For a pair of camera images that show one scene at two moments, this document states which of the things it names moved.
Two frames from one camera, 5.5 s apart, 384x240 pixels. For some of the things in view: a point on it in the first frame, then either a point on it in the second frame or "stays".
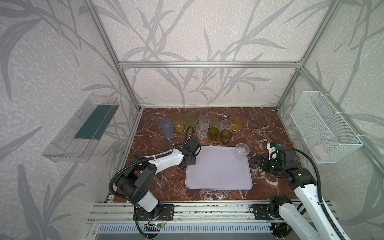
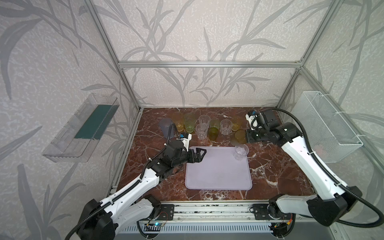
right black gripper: (261, 162) -> (261, 129)
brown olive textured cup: (226, 135) -> (240, 135)
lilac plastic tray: (216, 168) stays
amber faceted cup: (237, 121) stays
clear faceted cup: (242, 150) stays
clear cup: (226, 124) stays
